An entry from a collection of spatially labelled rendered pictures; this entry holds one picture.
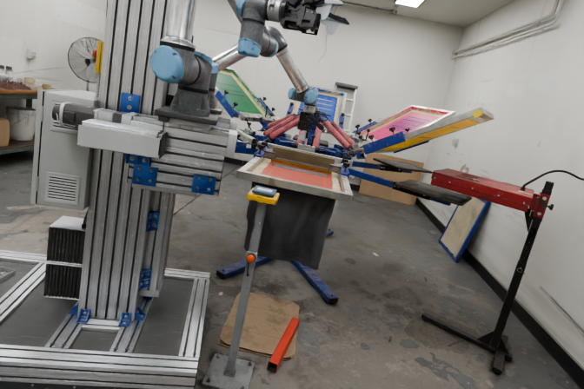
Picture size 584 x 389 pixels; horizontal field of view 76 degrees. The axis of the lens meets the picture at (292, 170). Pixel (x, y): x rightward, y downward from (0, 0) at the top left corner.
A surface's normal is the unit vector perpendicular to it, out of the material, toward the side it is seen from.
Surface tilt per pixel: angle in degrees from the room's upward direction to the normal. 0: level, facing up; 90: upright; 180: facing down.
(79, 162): 90
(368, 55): 90
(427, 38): 90
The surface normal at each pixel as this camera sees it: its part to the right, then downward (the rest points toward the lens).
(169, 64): -0.32, 0.25
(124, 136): 0.15, 0.22
